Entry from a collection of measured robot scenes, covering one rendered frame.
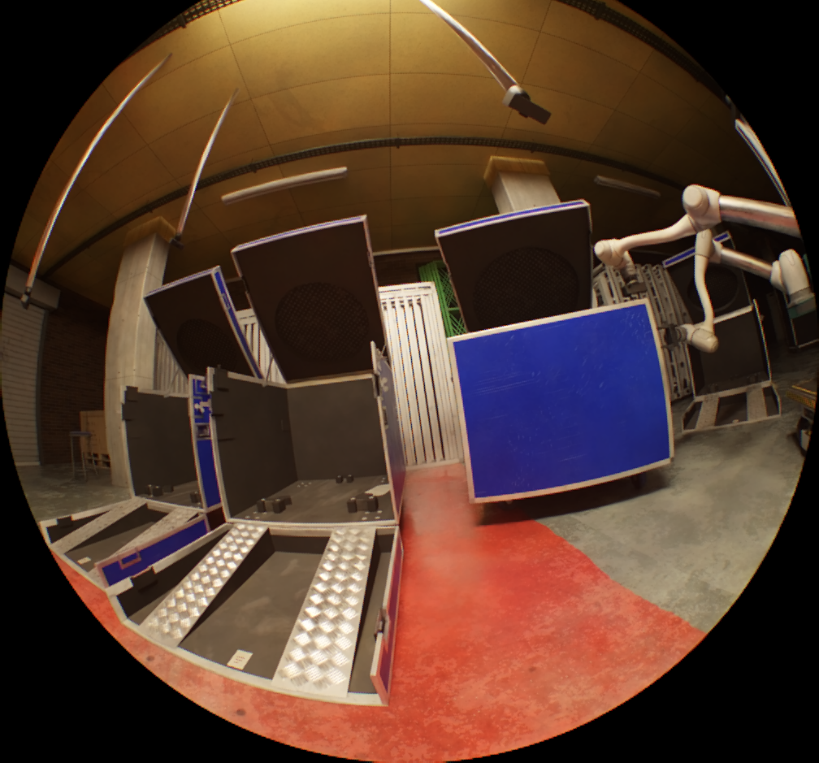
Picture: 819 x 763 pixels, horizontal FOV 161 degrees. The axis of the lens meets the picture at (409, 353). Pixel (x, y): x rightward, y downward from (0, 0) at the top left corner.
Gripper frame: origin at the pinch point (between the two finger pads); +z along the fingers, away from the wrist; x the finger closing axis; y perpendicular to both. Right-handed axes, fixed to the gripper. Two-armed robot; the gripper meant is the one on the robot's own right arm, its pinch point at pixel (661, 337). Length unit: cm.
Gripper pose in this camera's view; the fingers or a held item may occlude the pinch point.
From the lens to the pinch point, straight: 178.6
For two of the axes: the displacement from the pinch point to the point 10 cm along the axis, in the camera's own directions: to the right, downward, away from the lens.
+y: 0.6, -1.9, -9.8
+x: 1.4, 9.7, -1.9
